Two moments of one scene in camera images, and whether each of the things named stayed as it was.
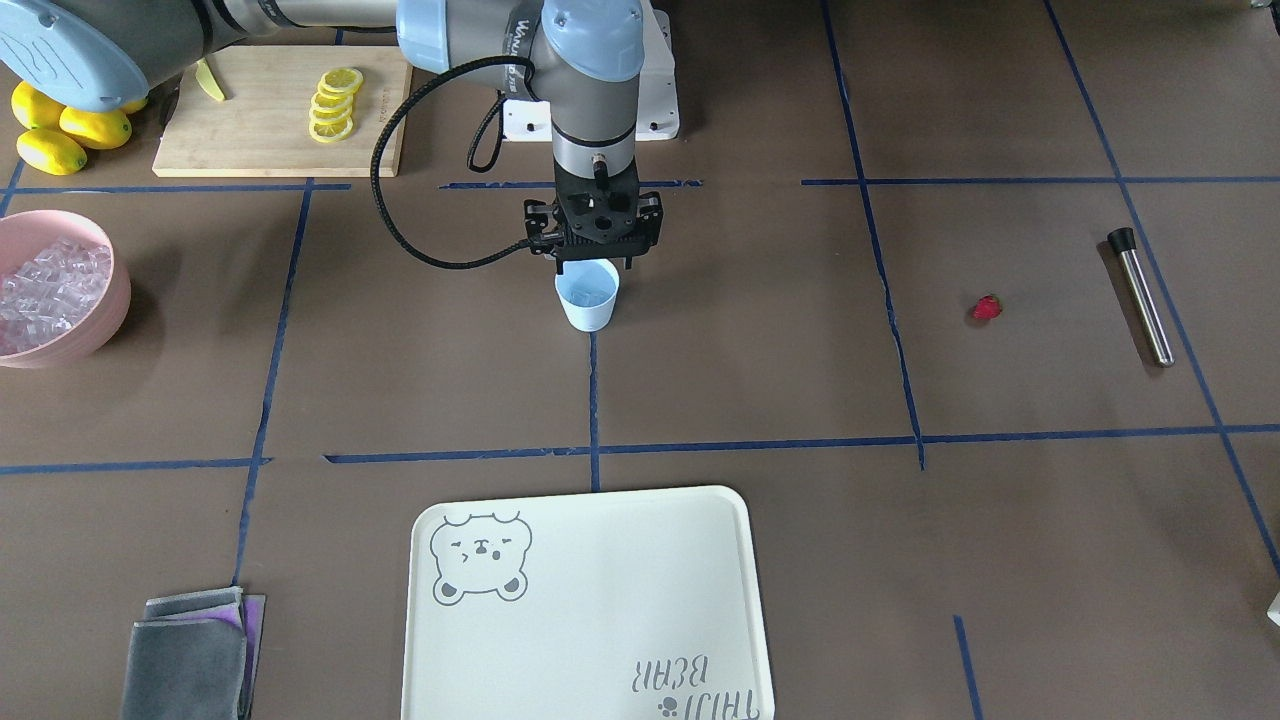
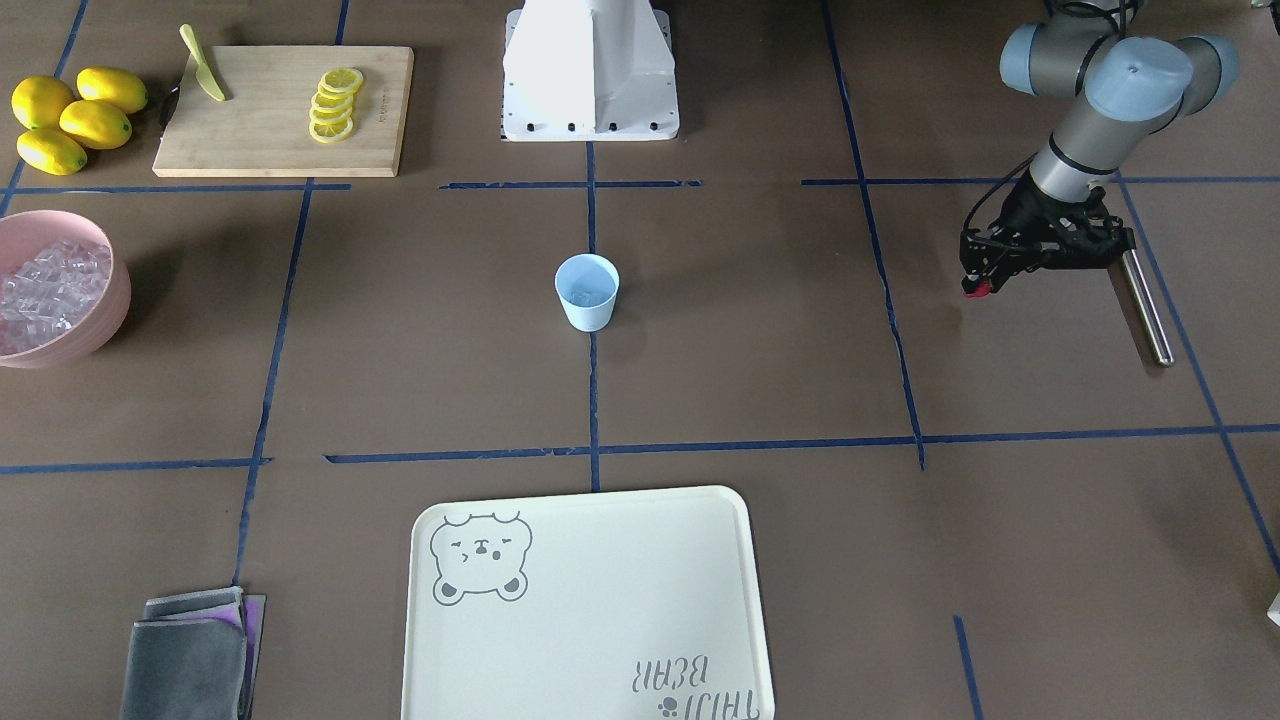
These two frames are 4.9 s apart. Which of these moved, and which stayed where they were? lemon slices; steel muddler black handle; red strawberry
Moved: red strawberry
Stayed: lemon slices; steel muddler black handle
